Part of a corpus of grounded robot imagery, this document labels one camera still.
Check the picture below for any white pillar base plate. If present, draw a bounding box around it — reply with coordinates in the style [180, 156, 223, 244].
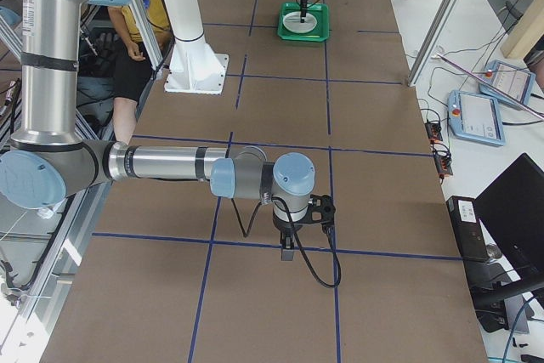
[164, 51, 230, 95]

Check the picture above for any far blue teach pendant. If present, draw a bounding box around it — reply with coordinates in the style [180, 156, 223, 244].
[479, 60, 536, 108]

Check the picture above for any white pillar column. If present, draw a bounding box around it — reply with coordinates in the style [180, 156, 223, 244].
[163, 0, 207, 62]

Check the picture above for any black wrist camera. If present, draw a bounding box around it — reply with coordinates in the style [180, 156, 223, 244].
[307, 195, 336, 228]

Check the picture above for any person in yellow shirt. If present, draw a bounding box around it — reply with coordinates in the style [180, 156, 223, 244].
[108, 0, 172, 145]

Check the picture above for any blue teach pendant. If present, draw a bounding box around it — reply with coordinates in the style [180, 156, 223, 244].
[479, 60, 536, 108]
[447, 90, 506, 146]

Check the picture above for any near blue teach pendant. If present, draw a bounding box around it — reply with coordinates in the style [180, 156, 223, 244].
[447, 90, 506, 146]

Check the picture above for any orange black connector board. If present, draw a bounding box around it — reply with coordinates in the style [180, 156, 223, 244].
[424, 121, 443, 144]

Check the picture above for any black monitor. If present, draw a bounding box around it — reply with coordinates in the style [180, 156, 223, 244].
[475, 153, 543, 278]

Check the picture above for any black box with label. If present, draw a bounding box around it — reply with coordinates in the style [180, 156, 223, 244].
[446, 196, 488, 263]

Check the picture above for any green plastic tray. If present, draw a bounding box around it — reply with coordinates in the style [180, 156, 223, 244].
[277, 2, 329, 43]

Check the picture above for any white round plate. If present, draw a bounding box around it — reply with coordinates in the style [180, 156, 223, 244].
[282, 11, 317, 34]

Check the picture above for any aluminium frame post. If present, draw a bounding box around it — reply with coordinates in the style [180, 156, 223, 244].
[407, 0, 458, 87]

